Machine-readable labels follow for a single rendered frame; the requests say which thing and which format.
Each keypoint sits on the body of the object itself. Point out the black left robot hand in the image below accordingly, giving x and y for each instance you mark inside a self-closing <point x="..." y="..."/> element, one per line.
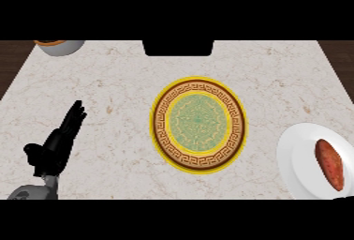
<point x="54" y="150"/>

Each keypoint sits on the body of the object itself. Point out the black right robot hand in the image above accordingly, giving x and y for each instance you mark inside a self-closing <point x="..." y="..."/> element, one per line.
<point x="345" y="198"/>

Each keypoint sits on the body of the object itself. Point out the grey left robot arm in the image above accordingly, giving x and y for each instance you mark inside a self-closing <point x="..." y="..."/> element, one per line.
<point x="37" y="190"/>

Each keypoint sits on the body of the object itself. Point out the red sweet potato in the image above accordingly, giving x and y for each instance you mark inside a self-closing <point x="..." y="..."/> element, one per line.
<point x="330" y="163"/>

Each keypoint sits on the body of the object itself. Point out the white plate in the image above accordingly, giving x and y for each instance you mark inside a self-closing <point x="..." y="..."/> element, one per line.
<point x="299" y="162"/>

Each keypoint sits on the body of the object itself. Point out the yellow patterned plate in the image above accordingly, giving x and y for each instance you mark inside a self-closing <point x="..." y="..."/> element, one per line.
<point x="197" y="124"/>

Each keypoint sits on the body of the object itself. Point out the black appliance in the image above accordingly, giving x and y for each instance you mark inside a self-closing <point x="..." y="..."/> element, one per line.
<point x="178" y="48"/>

